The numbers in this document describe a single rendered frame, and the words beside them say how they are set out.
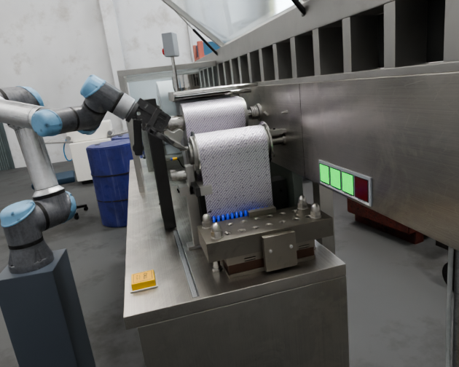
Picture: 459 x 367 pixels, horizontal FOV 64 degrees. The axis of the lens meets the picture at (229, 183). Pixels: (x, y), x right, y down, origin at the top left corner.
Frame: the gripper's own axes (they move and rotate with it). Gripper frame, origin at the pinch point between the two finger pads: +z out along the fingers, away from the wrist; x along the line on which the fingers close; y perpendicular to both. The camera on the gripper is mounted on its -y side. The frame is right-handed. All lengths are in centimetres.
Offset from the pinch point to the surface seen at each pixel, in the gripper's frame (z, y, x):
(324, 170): 32.6, 17.1, -30.1
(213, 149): 8.0, 5.5, -6.0
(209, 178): 11.8, -3.2, -6.1
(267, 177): 29.1, 7.1, -6.2
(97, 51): -143, 56, 900
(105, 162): -10, -72, 303
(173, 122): -4.1, 5.9, 22.1
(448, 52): 16, 39, -71
